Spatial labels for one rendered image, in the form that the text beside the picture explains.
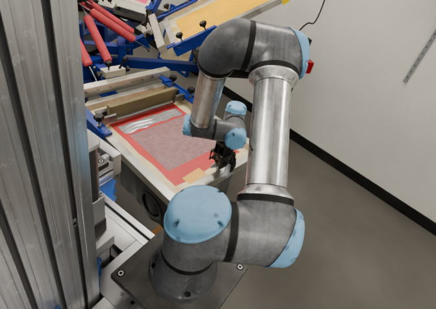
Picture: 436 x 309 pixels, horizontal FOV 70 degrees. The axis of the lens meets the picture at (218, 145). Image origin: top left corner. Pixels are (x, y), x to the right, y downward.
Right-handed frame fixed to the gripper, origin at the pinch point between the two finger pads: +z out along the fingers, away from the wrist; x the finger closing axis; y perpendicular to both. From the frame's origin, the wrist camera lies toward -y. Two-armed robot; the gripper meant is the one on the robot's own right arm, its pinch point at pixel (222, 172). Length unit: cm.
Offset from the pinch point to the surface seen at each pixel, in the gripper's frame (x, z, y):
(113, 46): -126, -4, -23
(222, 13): -89, -34, -82
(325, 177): 2, 101, -176
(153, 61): -114, 5, -47
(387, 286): 90, 103, -110
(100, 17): -125, -25, -14
